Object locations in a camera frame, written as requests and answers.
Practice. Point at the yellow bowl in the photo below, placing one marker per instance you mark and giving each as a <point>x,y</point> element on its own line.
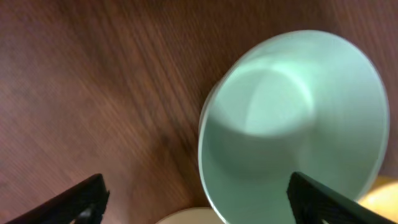
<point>382,198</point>

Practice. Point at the mint green bowl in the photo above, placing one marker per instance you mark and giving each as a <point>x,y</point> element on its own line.
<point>304,101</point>

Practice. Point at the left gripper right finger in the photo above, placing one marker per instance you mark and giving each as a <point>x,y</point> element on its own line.
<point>314,203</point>

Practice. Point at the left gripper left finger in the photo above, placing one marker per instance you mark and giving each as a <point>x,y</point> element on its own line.
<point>83,203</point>

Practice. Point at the white bowl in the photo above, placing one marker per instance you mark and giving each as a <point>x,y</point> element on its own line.
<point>197,215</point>

